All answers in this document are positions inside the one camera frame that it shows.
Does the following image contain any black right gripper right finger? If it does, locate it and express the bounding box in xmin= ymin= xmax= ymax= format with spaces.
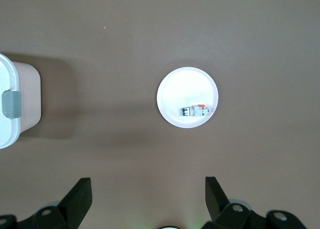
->
xmin=202 ymin=176 xmax=309 ymax=229

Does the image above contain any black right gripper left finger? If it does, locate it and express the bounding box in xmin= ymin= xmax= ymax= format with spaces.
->
xmin=0 ymin=177 xmax=94 ymax=229

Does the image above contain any small white green component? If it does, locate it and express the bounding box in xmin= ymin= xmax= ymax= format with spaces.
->
xmin=181 ymin=103 xmax=212 ymax=118

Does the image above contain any white lidded storage box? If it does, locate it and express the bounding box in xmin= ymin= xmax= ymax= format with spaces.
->
xmin=0 ymin=52 xmax=42 ymax=150

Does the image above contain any pink round plate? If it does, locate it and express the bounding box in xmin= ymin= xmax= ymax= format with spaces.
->
xmin=156 ymin=66 xmax=219 ymax=129

